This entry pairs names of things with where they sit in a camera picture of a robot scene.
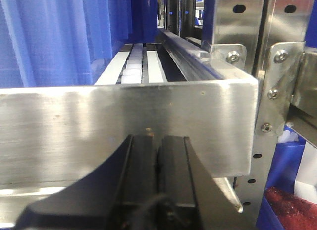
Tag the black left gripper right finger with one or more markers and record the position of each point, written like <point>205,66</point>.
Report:
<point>195,202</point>

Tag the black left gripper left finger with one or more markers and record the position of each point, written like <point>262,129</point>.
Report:
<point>105,199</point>

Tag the blue plastic bin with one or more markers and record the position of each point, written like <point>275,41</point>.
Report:
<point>68,42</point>

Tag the dark red cloth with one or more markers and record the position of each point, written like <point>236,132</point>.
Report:
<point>294,213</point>

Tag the blue lower storage bin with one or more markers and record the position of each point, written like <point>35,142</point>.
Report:
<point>293,170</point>

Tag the steel shelf upright post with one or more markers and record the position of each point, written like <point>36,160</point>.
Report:
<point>273,33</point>

